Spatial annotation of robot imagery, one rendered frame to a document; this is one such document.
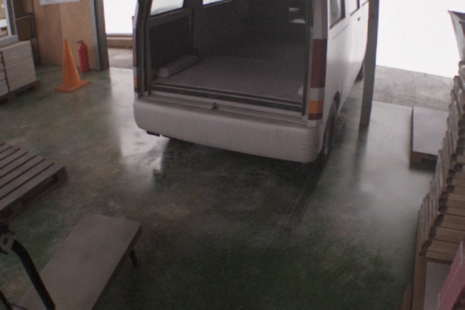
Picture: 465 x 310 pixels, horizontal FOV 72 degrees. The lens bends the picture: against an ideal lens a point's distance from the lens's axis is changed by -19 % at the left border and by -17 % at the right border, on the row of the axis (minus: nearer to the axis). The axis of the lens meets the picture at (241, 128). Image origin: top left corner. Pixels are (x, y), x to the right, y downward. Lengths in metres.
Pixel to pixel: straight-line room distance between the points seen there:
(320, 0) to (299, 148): 0.93
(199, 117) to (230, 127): 0.23
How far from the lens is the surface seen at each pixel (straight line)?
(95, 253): 2.02
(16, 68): 5.57
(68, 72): 5.35
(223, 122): 2.49
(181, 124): 2.67
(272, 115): 2.48
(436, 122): 3.92
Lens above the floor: 1.53
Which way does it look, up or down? 25 degrees down
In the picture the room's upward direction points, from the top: 1 degrees counter-clockwise
